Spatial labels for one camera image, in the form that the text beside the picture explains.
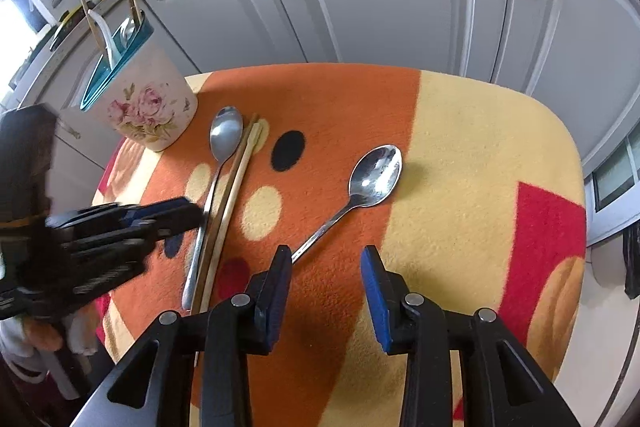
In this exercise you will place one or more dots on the person's left hand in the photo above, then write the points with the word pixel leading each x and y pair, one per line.
pixel 80 329

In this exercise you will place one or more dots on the dark hanging cloth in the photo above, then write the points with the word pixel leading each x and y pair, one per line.
pixel 632 267

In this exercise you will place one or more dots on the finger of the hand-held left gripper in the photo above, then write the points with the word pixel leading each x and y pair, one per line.
pixel 170 212
pixel 110 262

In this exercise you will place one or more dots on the floral utensil holder cup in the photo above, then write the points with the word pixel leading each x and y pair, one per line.
pixel 150 107

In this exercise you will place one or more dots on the bright window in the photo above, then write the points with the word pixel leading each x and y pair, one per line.
pixel 10 27

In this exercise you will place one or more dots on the metal spoon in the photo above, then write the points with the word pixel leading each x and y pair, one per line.
pixel 226 132
pixel 127 32
pixel 375 177

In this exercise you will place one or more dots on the orange yellow printed blanket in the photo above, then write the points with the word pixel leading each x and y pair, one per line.
pixel 475 157

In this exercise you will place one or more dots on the black yellow clay pot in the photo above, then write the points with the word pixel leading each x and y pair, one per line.
pixel 67 27

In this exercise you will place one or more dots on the white framed glass door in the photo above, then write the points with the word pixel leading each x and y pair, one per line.
pixel 612 177

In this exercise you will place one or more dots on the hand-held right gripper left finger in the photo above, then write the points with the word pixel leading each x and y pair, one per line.
pixel 277 287

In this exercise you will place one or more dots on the white ceramic spoon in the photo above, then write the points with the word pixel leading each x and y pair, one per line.
pixel 107 32

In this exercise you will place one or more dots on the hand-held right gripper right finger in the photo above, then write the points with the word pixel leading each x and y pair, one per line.
pixel 375 297

